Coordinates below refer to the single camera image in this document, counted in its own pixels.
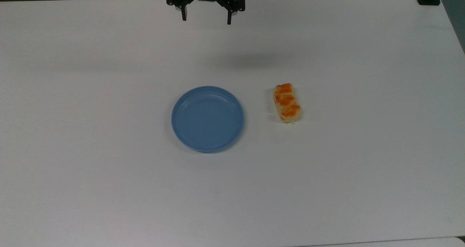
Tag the white side table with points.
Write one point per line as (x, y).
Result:
(399, 242)

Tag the bread with orange topping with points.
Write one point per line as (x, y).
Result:
(287, 103)

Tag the blue round plate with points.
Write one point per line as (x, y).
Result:
(207, 119)

